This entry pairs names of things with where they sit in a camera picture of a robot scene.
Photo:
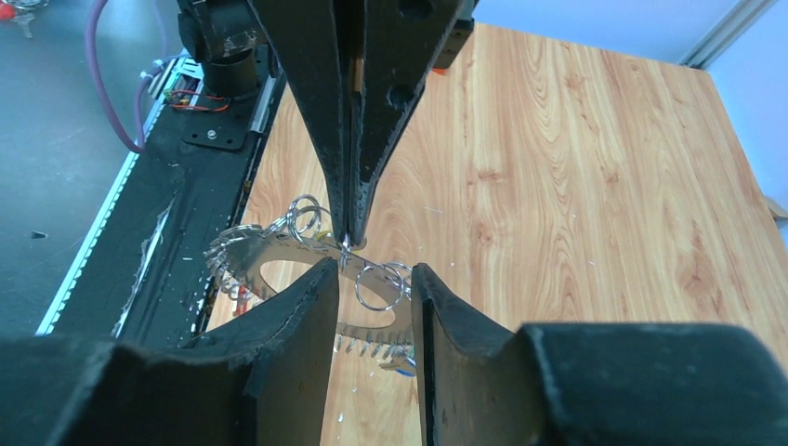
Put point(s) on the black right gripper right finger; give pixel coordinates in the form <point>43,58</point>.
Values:
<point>578,383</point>

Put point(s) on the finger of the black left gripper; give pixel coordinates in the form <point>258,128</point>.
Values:
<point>399,44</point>
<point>306,37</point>

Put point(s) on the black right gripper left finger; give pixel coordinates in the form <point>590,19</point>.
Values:
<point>260,379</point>

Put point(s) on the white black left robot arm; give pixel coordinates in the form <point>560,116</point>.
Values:
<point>224,35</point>

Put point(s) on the red key tag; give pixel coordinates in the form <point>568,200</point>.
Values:
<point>243,299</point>

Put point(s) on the key with red tag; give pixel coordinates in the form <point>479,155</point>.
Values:
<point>21,12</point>

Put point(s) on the slotted white cable duct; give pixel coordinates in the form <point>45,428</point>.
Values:
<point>62,296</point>

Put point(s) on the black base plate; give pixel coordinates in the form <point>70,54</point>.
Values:
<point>146,280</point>

